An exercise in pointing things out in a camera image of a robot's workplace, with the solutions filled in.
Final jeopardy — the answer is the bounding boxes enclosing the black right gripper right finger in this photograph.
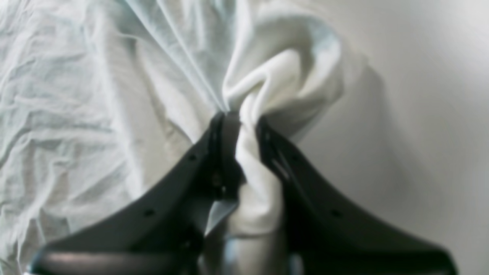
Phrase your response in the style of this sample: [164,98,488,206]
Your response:
[257,117,458,275]

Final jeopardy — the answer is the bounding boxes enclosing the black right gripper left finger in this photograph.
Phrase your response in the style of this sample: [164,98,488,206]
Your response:
[30,112,242,275]

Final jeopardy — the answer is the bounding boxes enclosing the white printed T-shirt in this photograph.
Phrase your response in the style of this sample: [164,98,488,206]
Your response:
[1,0,345,275]

